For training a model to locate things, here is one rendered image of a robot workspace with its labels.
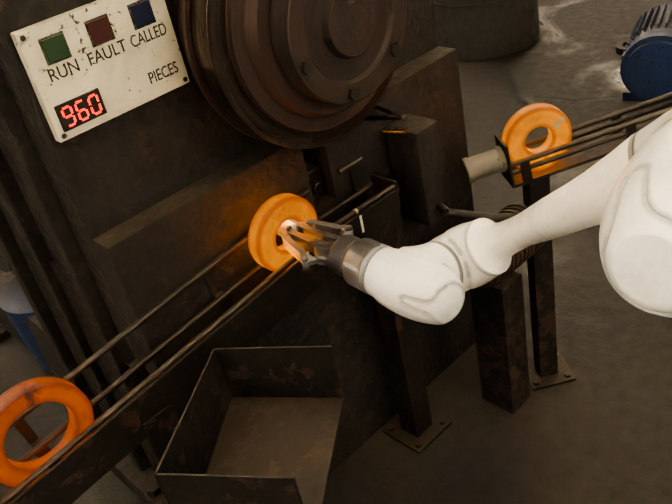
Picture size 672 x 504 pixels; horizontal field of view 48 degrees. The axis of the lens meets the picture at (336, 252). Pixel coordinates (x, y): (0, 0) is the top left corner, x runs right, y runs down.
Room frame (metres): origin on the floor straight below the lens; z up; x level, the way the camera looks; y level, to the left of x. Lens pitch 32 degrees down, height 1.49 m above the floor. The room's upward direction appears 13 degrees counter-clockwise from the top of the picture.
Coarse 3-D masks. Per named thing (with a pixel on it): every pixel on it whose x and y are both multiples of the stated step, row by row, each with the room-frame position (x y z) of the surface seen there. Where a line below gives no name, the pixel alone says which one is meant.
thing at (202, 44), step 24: (192, 0) 1.28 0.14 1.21; (216, 0) 1.24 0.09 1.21; (192, 24) 1.27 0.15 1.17; (216, 24) 1.23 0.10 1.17; (216, 48) 1.22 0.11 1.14; (216, 72) 1.22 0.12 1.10; (216, 96) 1.27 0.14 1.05; (240, 96) 1.24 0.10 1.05; (240, 120) 1.24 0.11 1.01; (264, 120) 1.26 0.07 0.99; (360, 120) 1.39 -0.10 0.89; (288, 144) 1.28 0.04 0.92; (312, 144) 1.31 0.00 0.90
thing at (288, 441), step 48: (240, 384) 0.99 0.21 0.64; (288, 384) 0.97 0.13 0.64; (336, 384) 0.94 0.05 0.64; (192, 432) 0.86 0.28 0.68; (240, 432) 0.92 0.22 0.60; (288, 432) 0.90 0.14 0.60; (336, 432) 0.87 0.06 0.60; (192, 480) 0.74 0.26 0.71; (240, 480) 0.72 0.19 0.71; (288, 480) 0.70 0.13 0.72
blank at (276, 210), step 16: (272, 208) 1.25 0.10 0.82; (288, 208) 1.27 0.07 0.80; (304, 208) 1.29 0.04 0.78; (256, 224) 1.24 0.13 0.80; (272, 224) 1.25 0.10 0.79; (256, 240) 1.23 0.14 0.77; (272, 240) 1.24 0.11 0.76; (256, 256) 1.23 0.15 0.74; (272, 256) 1.24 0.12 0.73; (288, 256) 1.26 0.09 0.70
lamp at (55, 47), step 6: (54, 36) 1.21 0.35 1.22; (60, 36) 1.21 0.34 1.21; (42, 42) 1.19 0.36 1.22; (48, 42) 1.20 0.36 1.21; (54, 42) 1.21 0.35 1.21; (60, 42) 1.21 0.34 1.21; (48, 48) 1.20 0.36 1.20; (54, 48) 1.20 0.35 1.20; (60, 48) 1.21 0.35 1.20; (66, 48) 1.21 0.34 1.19; (48, 54) 1.20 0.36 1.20; (54, 54) 1.20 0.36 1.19; (60, 54) 1.21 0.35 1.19; (66, 54) 1.21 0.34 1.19; (48, 60) 1.20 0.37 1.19; (54, 60) 1.20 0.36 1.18
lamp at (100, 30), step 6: (102, 18) 1.26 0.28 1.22; (90, 24) 1.25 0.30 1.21; (96, 24) 1.25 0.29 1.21; (102, 24) 1.26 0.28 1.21; (108, 24) 1.26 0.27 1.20; (90, 30) 1.24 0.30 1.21; (96, 30) 1.25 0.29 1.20; (102, 30) 1.25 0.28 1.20; (108, 30) 1.26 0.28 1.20; (96, 36) 1.25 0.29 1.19; (102, 36) 1.25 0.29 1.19; (108, 36) 1.26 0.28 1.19; (96, 42) 1.24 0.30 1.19
